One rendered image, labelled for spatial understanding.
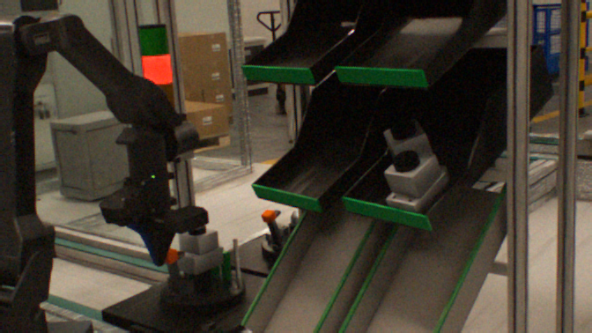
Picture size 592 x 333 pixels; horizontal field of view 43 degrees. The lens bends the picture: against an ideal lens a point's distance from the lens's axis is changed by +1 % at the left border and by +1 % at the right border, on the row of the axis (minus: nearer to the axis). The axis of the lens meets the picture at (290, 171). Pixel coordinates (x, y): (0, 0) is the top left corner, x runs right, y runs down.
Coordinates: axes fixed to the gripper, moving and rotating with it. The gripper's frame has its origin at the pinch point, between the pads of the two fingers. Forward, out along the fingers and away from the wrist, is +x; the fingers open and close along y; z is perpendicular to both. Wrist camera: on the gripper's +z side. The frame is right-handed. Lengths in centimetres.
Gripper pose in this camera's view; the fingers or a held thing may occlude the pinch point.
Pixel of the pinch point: (157, 244)
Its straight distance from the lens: 117.4
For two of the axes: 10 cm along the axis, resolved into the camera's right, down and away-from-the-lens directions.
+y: 7.8, 1.0, -6.2
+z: -6.3, 2.2, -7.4
